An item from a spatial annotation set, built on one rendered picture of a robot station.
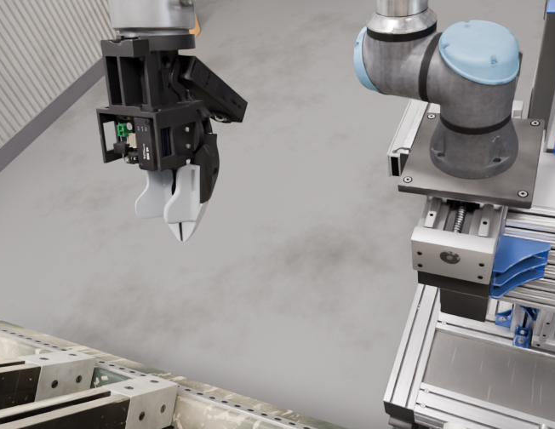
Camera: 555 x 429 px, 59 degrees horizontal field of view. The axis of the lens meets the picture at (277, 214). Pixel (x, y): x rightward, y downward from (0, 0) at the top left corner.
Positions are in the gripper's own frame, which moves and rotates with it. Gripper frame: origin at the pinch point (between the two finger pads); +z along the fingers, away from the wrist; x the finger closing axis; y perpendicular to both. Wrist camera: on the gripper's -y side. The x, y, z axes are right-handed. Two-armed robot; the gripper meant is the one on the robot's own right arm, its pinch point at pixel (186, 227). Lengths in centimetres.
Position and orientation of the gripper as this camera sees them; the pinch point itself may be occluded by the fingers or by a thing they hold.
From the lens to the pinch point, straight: 55.4
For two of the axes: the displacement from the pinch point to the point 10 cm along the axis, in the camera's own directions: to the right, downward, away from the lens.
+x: 8.9, 1.6, -4.4
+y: -4.7, 3.2, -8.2
